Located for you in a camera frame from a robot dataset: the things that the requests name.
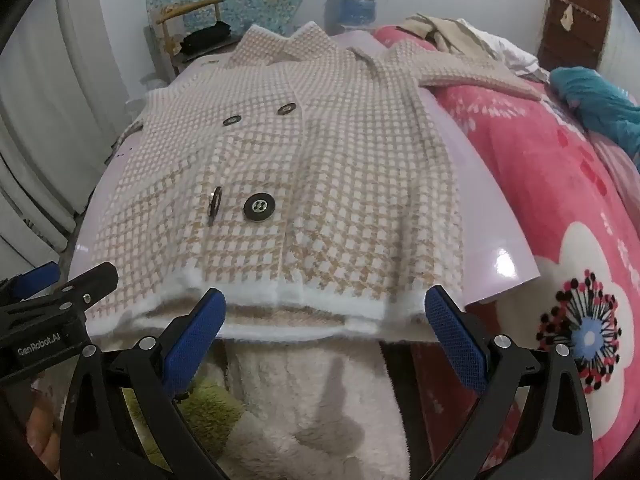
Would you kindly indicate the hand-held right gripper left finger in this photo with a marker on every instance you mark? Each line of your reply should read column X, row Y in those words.
column 195, row 340

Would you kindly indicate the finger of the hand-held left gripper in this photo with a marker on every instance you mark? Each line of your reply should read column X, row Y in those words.
column 85, row 287
column 35, row 277

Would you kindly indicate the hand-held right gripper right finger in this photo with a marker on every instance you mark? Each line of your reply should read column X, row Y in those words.
column 455, row 340

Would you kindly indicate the beige white checkered blanket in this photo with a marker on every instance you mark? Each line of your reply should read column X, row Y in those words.
column 325, row 170

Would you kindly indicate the beige clothes pile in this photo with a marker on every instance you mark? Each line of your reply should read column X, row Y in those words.
column 440, row 30

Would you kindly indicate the person's left hand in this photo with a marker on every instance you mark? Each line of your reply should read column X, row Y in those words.
column 45, row 435

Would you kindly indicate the green fluffy cloth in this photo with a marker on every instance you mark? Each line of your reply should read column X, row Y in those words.
column 210, row 410

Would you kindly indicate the glossy pink mat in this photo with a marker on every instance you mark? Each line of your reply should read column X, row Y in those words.
column 500, row 240

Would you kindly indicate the white curtain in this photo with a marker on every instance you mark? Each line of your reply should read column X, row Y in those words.
column 45, row 110

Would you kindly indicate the pink floral blanket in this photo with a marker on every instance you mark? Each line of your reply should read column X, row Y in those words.
column 550, row 185

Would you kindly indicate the black bag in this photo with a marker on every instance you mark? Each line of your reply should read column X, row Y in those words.
column 205, row 40

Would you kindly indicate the wooden chair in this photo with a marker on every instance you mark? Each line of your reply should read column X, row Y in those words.
column 170, row 25

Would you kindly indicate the white crumpled cloth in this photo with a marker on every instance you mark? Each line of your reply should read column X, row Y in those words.
column 510, row 52

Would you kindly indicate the brown door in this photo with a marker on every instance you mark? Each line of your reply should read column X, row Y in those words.
column 575, row 35

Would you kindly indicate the small beige hanging cloth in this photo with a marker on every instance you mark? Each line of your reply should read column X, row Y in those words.
column 566, row 19

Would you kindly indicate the blue water bottle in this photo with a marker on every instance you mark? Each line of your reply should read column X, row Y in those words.
column 357, row 2

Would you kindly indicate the door hook rack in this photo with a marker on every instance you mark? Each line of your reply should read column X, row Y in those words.
column 582, row 10

